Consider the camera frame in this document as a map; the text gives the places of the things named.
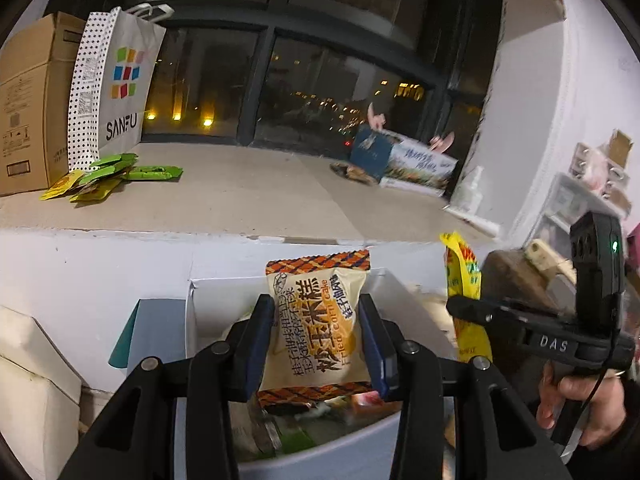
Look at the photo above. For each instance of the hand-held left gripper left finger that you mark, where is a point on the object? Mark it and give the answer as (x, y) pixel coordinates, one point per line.
(260, 340)

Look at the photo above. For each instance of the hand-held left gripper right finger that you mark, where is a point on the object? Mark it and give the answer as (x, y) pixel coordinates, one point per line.
(375, 350)

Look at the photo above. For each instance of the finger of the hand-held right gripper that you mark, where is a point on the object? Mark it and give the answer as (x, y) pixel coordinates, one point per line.
(470, 310)
(525, 307)

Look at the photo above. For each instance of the yellow snack packet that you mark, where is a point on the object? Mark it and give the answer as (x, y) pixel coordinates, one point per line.
(462, 275)

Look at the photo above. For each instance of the orange red snack packet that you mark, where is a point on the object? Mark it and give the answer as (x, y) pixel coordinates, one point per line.
(367, 401)

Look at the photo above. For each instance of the orange plaid cake packet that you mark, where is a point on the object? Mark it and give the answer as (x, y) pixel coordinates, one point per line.
(315, 320)

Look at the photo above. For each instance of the large green snack packet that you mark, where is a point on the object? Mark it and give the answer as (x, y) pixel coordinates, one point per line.
(300, 440)

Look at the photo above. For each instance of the white storage box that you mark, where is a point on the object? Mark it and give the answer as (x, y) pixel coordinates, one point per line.
(325, 455)

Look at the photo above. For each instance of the person's right forearm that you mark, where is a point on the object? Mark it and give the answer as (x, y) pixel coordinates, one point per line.
(630, 440)

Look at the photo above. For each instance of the person's right hand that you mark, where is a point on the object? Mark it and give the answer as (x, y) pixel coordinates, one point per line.
(595, 410)

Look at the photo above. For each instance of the wooden side table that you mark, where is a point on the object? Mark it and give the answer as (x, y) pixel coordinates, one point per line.
(510, 275)

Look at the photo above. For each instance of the small yellow box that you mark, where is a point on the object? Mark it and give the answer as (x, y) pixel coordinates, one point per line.
(545, 256)

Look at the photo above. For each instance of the clear plastic drawer unit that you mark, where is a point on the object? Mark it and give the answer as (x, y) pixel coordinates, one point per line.
(575, 205)

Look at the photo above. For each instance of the white spray bottle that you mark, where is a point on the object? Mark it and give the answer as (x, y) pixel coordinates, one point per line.
(467, 192)

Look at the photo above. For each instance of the small open cardboard box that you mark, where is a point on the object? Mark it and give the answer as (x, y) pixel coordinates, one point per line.
(620, 147)

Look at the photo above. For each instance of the blue printed tissue box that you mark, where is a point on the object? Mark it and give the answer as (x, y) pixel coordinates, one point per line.
(410, 160)

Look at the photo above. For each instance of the brown wrapper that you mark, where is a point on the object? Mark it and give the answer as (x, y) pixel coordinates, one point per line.
(352, 172)

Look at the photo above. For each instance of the pile of green sachets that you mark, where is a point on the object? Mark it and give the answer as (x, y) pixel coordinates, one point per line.
(110, 175)

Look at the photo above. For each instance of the beige sofa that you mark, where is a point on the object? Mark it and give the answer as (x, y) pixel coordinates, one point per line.
(35, 390)

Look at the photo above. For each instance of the white dotted shopping bag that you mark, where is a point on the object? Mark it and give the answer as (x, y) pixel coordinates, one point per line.
(125, 85)

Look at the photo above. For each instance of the dark window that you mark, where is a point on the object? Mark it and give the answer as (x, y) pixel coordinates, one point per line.
(300, 40)

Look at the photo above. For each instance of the brown cardboard box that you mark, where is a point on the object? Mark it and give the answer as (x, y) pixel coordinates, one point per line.
(35, 110)

